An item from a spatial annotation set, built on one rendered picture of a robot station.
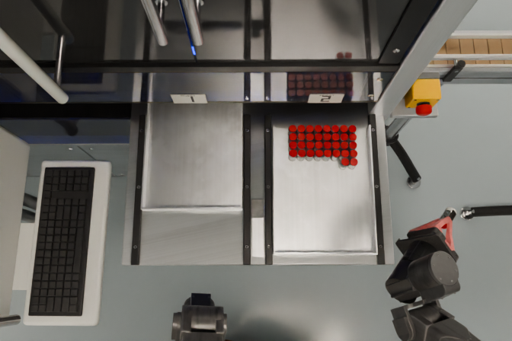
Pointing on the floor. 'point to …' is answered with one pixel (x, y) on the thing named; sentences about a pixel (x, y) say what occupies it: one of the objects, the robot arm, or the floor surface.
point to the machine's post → (439, 27)
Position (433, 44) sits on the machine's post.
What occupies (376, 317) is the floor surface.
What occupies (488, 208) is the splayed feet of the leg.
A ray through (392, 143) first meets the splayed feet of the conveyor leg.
